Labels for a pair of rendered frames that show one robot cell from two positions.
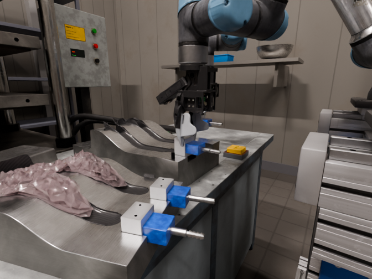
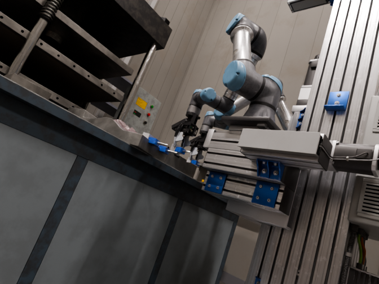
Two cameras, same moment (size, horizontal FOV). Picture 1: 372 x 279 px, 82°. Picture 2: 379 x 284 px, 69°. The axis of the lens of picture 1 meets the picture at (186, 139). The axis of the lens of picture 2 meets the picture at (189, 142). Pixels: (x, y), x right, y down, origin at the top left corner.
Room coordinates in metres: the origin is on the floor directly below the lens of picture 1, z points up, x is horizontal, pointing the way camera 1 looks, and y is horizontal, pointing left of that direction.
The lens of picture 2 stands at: (-0.87, -0.35, 0.60)
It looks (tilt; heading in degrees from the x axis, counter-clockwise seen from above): 14 degrees up; 11
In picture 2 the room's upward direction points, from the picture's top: 20 degrees clockwise
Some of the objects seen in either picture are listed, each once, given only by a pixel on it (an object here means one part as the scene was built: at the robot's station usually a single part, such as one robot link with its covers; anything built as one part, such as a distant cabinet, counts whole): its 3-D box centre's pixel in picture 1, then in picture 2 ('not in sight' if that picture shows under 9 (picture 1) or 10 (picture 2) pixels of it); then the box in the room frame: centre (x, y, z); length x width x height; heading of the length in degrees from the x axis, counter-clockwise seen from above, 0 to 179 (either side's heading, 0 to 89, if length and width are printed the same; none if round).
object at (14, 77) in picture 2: not in sight; (21, 92); (0.08, 0.58, 0.83); 0.20 x 0.15 x 0.07; 57
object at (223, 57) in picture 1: (220, 59); not in sight; (2.57, -0.39, 1.36); 0.27 x 0.18 x 0.09; 56
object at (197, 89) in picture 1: (195, 89); (189, 124); (0.57, -0.02, 1.07); 0.09 x 0.08 x 0.12; 57
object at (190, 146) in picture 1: (198, 148); (181, 150); (0.57, -0.04, 0.91); 0.13 x 0.05 x 0.05; 57
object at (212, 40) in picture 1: (205, 40); (210, 120); (0.89, -0.08, 1.25); 0.09 x 0.08 x 0.11; 81
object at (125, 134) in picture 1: (143, 132); not in sight; (0.75, 0.15, 0.92); 0.35 x 0.16 x 0.09; 57
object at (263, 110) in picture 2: not in sight; (259, 118); (0.26, -0.37, 1.09); 0.15 x 0.15 x 0.10
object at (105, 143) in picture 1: (143, 144); (154, 156); (0.77, 0.16, 0.87); 0.50 x 0.26 x 0.14; 57
